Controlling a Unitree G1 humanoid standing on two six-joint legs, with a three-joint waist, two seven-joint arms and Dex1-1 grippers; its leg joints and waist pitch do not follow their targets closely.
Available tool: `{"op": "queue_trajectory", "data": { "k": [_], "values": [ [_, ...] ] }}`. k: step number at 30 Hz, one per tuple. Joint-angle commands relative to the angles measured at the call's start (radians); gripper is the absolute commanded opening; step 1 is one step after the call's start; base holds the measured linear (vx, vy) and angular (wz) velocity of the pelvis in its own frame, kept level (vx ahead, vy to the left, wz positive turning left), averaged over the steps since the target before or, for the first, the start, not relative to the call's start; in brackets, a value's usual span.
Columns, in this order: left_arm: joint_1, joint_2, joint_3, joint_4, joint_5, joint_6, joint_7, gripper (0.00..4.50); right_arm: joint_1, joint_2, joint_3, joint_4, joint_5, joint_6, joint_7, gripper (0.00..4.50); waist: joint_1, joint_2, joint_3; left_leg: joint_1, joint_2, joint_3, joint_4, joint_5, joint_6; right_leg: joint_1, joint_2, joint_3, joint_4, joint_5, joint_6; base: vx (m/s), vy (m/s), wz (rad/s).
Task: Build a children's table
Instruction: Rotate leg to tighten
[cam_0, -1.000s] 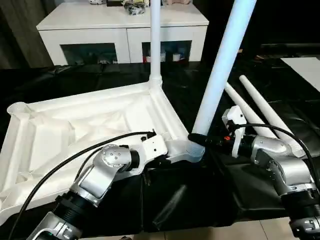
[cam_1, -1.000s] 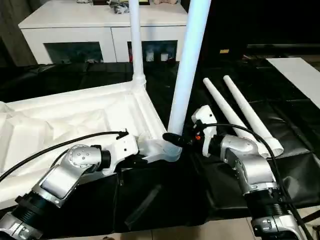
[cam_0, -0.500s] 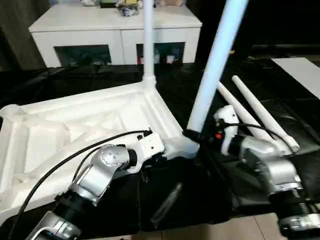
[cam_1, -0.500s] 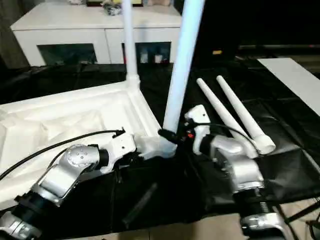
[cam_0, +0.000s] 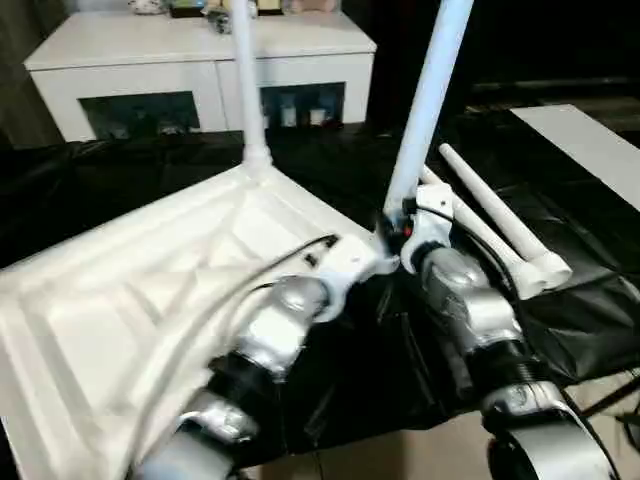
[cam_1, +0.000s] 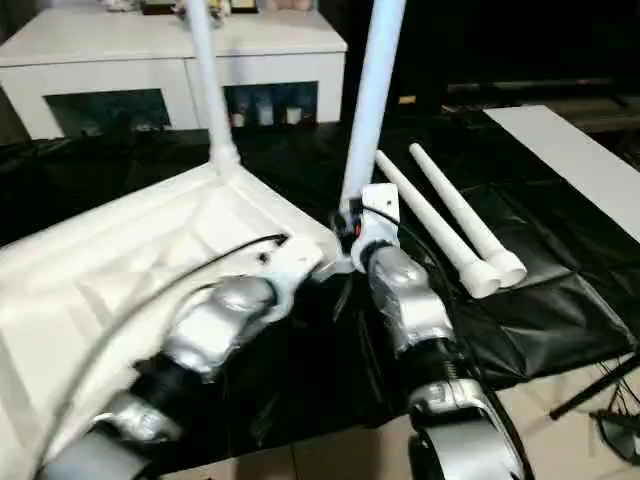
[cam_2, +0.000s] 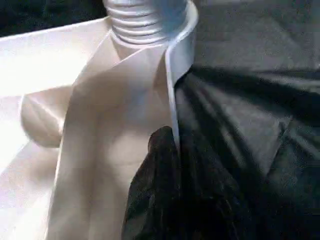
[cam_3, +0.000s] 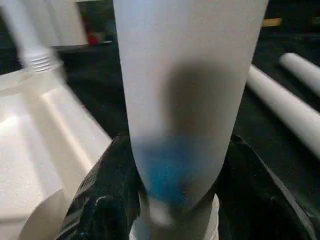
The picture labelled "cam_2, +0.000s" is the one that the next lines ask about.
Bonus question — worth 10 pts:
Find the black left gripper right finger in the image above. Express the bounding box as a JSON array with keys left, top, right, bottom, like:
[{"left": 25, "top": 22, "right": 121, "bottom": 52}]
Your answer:
[{"left": 179, "top": 143, "right": 253, "bottom": 240}]

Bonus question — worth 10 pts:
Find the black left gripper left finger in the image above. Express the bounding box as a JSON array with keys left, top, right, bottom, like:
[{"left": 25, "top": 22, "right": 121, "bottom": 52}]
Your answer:
[{"left": 121, "top": 126, "right": 182, "bottom": 240}]

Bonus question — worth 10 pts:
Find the white plastic table top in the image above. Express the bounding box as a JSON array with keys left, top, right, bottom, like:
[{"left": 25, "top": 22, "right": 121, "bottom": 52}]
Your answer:
[{"left": 0, "top": 4, "right": 200, "bottom": 240}]

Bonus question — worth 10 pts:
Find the white plastic table leg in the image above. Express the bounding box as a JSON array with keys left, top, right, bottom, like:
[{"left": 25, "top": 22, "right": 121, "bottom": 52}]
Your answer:
[{"left": 103, "top": 0, "right": 191, "bottom": 46}]

